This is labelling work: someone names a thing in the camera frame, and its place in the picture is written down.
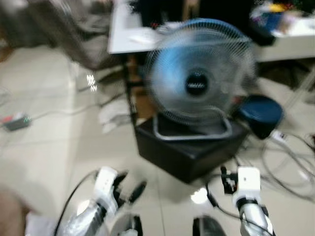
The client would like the blue bladed floor fan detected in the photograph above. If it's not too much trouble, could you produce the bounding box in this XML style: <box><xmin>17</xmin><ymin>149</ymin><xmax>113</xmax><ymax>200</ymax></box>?
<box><xmin>144</xmin><ymin>19</ymin><xmax>256</xmax><ymax>141</ymax></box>

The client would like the robot left leg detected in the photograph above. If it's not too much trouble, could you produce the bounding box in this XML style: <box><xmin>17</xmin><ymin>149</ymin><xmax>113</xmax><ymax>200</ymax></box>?
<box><xmin>111</xmin><ymin>214</ymin><xmax>143</xmax><ymax>236</ymax></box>

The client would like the robot leg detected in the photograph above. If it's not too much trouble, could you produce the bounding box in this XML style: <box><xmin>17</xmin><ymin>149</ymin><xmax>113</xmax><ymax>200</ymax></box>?
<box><xmin>111</xmin><ymin>214</ymin><xmax>143</xmax><ymax>236</ymax></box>
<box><xmin>193</xmin><ymin>216</ymin><xmax>227</xmax><ymax>236</ymax></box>

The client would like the robot right leg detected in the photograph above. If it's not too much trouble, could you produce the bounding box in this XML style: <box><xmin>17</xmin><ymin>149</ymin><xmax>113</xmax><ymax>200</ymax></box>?
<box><xmin>193</xmin><ymin>216</ymin><xmax>227</xmax><ymax>236</ymax></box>

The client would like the black square box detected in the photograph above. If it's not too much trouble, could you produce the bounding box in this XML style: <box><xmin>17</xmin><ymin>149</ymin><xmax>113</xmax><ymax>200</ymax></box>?
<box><xmin>134</xmin><ymin>116</ymin><xmax>251</xmax><ymax>183</ymax></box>

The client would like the white crumpled cloth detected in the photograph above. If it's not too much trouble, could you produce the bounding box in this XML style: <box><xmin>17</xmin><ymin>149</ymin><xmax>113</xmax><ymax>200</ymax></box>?
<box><xmin>98</xmin><ymin>101</ymin><xmax>131</xmax><ymax>134</ymax></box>

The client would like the white plug adapter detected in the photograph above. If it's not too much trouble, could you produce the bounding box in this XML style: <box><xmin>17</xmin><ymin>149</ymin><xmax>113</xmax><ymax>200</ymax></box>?
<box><xmin>270</xmin><ymin>130</ymin><xmax>287</xmax><ymax>143</ymax></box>

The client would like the dark blue round container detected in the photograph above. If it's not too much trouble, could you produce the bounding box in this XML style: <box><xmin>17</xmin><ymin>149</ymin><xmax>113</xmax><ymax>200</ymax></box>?
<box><xmin>238</xmin><ymin>95</ymin><xmax>284</xmax><ymax>140</ymax></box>

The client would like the white table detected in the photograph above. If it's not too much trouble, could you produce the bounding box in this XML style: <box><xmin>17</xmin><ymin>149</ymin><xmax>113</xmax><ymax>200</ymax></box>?
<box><xmin>107</xmin><ymin>0</ymin><xmax>315</xmax><ymax>63</ymax></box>

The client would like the blue basket with items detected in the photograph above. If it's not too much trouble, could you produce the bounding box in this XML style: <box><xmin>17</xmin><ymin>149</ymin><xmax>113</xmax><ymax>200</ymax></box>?
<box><xmin>250</xmin><ymin>2</ymin><xmax>296</xmax><ymax>36</ymax></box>

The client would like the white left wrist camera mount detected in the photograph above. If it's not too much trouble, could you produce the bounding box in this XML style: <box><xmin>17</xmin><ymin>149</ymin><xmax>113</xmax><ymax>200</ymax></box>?
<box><xmin>94</xmin><ymin>167</ymin><xmax>119</xmax><ymax>217</ymax></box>

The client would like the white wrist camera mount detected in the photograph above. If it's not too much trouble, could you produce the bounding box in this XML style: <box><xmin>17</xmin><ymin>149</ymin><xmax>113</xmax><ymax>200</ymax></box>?
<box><xmin>231</xmin><ymin>167</ymin><xmax>260</xmax><ymax>208</ymax></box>
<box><xmin>94</xmin><ymin>167</ymin><xmax>119</xmax><ymax>217</ymax></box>

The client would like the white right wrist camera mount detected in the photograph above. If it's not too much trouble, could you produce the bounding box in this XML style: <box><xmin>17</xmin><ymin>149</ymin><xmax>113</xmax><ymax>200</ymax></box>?
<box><xmin>231</xmin><ymin>167</ymin><xmax>260</xmax><ymax>208</ymax></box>

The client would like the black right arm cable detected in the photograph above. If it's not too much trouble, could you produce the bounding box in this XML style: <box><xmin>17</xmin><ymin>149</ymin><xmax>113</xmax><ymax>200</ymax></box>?
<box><xmin>205</xmin><ymin>182</ymin><xmax>247</xmax><ymax>224</ymax></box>

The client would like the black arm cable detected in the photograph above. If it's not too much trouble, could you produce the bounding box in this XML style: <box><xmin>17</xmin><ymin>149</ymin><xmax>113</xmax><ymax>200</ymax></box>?
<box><xmin>53</xmin><ymin>170</ymin><xmax>99</xmax><ymax>236</ymax></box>
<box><xmin>205</xmin><ymin>182</ymin><xmax>247</xmax><ymax>224</ymax></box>

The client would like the white looped floor cable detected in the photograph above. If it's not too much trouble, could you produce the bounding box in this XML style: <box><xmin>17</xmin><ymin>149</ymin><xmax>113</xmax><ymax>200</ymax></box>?
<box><xmin>231</xmin><ymin>130</ymin><xmax>315</xmax><ymax>202</ymax></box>

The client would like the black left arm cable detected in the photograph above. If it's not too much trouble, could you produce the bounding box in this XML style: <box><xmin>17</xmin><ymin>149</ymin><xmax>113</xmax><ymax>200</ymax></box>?
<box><xmin>53</xmin><ymin>170</ymin><xmax>99</xmax><ymax>236</ymax></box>

